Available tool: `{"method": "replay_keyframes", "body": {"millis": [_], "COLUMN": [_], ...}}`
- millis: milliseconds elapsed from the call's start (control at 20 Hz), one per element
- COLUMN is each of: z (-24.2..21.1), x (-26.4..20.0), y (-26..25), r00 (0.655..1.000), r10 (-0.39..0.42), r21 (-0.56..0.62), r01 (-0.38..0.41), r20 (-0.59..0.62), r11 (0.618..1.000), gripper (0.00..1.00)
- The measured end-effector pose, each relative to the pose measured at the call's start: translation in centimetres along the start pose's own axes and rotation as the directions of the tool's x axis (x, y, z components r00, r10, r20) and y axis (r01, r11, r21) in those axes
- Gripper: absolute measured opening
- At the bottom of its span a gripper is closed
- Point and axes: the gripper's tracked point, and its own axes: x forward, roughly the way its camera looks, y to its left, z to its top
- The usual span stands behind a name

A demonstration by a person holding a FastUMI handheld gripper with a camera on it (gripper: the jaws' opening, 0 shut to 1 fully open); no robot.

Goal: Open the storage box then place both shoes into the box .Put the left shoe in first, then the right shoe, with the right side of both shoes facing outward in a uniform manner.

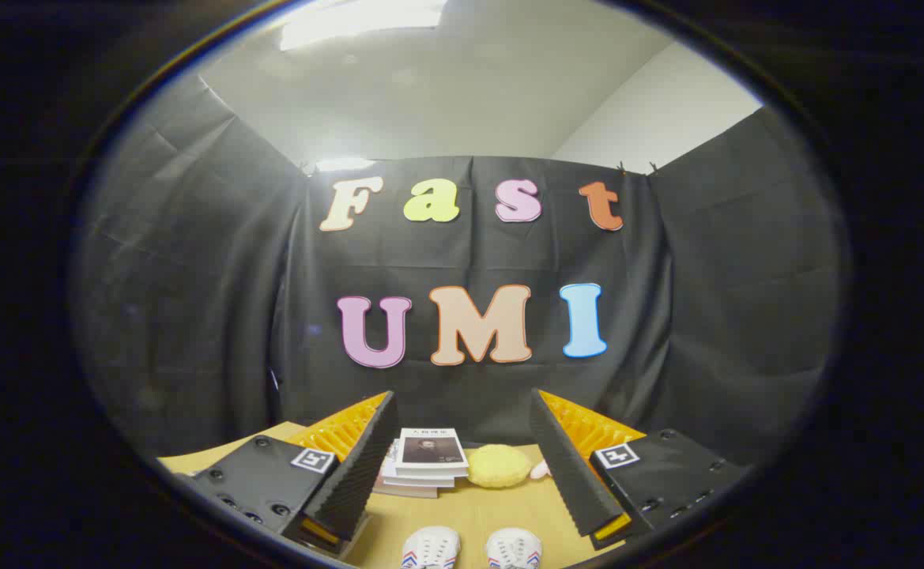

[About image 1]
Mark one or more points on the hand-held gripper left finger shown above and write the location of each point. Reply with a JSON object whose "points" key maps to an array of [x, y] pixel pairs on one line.
{"points": [[355, 474]]}

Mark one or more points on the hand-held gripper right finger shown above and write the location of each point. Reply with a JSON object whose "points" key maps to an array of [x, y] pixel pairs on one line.
{"points": [[568, 466]]}

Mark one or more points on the white striped shoe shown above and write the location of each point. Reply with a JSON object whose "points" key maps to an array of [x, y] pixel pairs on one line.
{"points": [[514, 548], [431, 548]]}

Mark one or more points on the pink starfish plush toy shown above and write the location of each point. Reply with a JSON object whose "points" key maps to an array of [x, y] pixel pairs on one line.
{"points": [[541, 470]]}

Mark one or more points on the thick brown book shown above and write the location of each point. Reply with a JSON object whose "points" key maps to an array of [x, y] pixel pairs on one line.
{"points": [[402, 491]]}

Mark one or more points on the yellow round plush toy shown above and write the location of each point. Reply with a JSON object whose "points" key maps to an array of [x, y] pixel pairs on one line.
{"points": [[499, 466]]}

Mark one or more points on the white portrait cover book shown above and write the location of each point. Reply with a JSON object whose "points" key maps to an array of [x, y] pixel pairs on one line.
{"points": [[432, 454]]}

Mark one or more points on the black backdrop cloth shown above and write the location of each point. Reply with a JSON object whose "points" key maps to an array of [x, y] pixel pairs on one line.
{"points": [[216, 300]]}

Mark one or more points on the ceiling light panel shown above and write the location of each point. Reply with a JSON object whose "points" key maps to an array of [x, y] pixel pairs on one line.
{"points": [[363, 20]]}

